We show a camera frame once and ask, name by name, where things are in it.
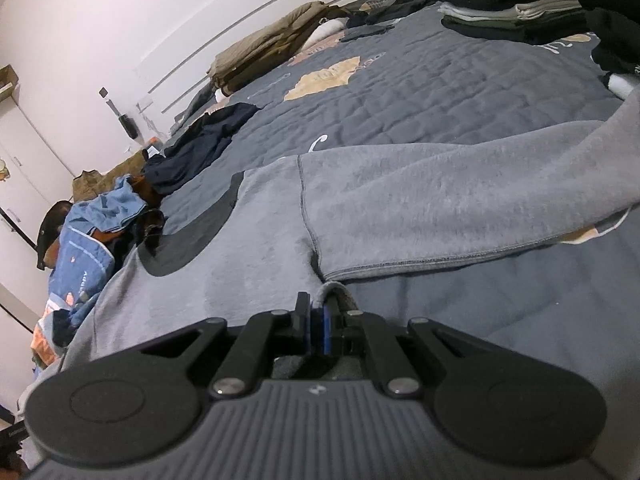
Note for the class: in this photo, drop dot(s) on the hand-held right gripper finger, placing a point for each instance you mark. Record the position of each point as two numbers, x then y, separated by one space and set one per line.
316 332
328 332

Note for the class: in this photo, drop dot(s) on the grey sweatshirt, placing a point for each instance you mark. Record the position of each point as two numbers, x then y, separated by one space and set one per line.
400 200

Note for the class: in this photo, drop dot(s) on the black clothes pile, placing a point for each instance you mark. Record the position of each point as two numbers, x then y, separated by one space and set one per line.
615 35

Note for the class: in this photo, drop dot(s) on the blue orange printed blanket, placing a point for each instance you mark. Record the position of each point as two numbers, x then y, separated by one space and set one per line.
82 265

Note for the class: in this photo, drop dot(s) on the dark brown patterned garment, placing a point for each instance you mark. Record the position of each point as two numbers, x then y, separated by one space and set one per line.
145 230

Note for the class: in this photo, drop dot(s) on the navy garment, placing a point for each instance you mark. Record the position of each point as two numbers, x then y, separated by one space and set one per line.
200 145

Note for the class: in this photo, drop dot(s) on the blue denim garment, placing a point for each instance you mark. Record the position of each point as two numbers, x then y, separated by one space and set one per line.
105 207

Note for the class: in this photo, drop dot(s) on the grey-blue quilted bedspread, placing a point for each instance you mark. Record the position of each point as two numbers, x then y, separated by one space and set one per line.
425 95

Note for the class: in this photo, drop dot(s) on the khaki folded jacket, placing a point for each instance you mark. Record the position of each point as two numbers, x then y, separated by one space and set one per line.
270 45

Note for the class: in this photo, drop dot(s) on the white headboard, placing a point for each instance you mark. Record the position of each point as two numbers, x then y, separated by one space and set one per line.
240 25

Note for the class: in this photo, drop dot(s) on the black small garment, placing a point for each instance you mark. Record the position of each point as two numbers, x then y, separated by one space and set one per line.
400 7

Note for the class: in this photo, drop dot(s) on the dark olive folded garment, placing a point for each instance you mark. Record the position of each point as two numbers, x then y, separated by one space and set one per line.
500 30

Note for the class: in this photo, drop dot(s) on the cardboard box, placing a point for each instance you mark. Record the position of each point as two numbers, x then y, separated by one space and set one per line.
7 85

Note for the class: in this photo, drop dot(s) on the pale folded garment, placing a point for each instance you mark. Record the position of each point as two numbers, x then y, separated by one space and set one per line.
540 9

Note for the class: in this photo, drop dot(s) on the black wall-mounted device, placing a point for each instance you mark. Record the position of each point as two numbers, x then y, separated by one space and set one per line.
128 126

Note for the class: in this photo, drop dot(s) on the white wall socket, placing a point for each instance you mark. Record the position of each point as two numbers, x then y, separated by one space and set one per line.
144 107

